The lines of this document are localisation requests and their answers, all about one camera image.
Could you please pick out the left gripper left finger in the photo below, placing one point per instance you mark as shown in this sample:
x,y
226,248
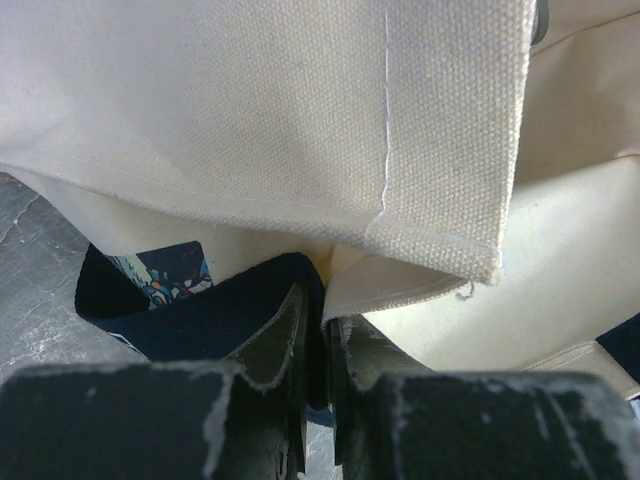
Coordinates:
x,y
240,418

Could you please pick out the cream canvas tote bag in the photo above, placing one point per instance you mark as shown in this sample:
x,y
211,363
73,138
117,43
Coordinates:
x,y
464,174

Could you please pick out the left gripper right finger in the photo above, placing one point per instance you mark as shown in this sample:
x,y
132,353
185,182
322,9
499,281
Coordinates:
x,y
396,419

